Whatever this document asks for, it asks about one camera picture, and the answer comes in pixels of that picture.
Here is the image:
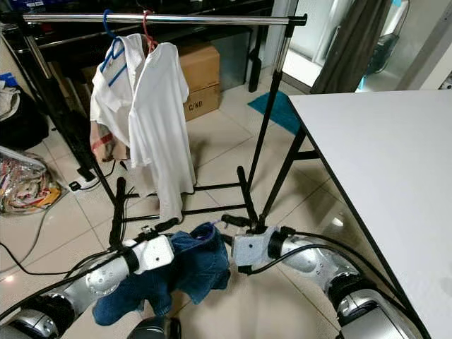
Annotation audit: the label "purple plastic hanger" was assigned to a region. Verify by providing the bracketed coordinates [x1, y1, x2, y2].
[199, 220, 221, 235]

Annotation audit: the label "blue denim jeans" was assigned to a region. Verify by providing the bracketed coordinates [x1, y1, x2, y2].
[92, 222, 231, 326]

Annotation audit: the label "pink plastic hanger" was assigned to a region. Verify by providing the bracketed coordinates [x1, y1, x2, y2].
[141, 8, 158, 54]

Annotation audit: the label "blue plastic hanger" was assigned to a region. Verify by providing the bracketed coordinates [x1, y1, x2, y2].
[101, 8, 128, 87]

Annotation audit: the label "white power strip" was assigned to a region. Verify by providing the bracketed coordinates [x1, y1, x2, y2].
[69, 175, 100, 192]

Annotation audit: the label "grey robot leg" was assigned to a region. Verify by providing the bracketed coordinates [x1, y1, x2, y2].
[127, 316, 182, 339]

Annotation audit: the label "plain white polo shirt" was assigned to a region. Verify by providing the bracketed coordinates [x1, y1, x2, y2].
[128, 42, 196, 224]

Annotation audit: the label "teal floor mat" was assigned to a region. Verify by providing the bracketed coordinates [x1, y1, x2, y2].
[247, 90, 302, 135]

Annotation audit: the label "white polo plaid cuffs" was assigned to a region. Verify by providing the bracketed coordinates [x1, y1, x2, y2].
[89, 33, 146, 174]

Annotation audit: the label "clear bag of colourful cloth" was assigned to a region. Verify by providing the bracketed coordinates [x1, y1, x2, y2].
[0, 147, 66, 215]

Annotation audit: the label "white folding table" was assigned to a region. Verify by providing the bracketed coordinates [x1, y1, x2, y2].
[258, 90, 452, 339]

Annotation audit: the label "brown cardboard box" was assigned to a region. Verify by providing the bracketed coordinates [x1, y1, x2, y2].
[179, 44, 222, 121]

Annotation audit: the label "black bag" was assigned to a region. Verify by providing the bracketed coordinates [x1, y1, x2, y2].
[0, 92, 49, 151]

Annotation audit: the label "glass sliding door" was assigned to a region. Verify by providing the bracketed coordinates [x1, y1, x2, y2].
[272, 0, 410, 94]

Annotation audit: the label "white crumpled cloth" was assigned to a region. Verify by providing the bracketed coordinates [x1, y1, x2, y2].
[0, 74, 22, 122]

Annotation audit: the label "silver black clothes rack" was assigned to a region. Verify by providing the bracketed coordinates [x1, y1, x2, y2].
[4, 11, 309, 248]

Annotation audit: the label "dark grey curtain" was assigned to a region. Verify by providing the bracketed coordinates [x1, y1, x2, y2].
[311, 0, 394, 95]

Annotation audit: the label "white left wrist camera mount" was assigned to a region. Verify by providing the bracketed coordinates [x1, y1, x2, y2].
[131, 234, 176, 275]

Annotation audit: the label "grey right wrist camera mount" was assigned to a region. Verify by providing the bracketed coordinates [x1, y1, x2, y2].
[231, 232, 273, 269]

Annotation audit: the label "black floor cable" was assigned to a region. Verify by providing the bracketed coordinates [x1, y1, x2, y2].
[0, 242, 108, 278]

